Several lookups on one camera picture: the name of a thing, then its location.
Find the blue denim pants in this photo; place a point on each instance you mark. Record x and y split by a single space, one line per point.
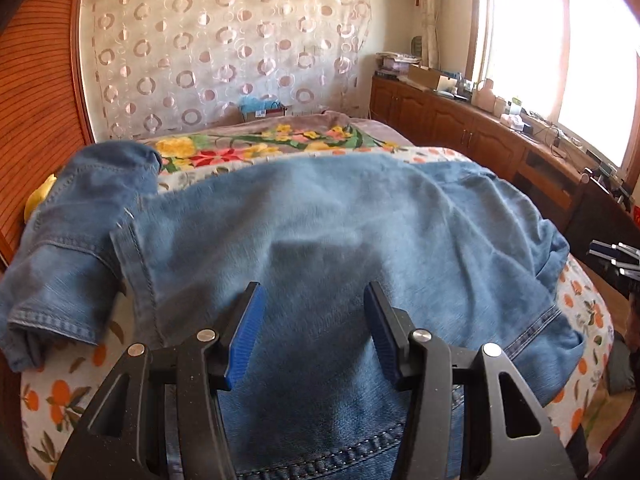
75 220
325 220

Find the cardboard box with blue cloth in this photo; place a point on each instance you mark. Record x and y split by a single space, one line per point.
260 109

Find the circle patterned sheer curtain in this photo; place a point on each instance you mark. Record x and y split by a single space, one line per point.
225 50

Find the beige window curtain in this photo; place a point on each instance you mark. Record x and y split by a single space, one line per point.
430 10

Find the white plastic jug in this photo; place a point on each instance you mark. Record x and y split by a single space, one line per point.
484 97

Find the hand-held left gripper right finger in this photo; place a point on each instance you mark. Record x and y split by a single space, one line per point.
380 335

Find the window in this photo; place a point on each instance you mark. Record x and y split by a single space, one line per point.
530 35

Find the long wooden cabinet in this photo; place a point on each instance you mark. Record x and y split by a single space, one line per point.
440 120

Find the yellow plush toy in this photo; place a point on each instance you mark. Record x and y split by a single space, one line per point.
37 200

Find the dark oval fan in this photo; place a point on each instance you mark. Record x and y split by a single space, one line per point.
418 46

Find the wooden headboard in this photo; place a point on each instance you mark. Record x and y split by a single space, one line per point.
35 85

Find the open cardboard box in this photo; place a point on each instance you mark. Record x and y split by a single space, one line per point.
425 77

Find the stack of papers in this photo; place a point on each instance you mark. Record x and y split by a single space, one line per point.
395 65

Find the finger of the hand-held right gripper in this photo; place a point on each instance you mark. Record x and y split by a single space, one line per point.
612 251
631 271

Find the dark wooden chair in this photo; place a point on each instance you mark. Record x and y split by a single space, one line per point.
595 210

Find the floral blanket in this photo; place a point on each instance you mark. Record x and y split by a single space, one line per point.
240 147

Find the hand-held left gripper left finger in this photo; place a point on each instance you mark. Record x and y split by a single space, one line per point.
245 340

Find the folded blue denim pants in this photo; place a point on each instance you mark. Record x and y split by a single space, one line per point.
75 220

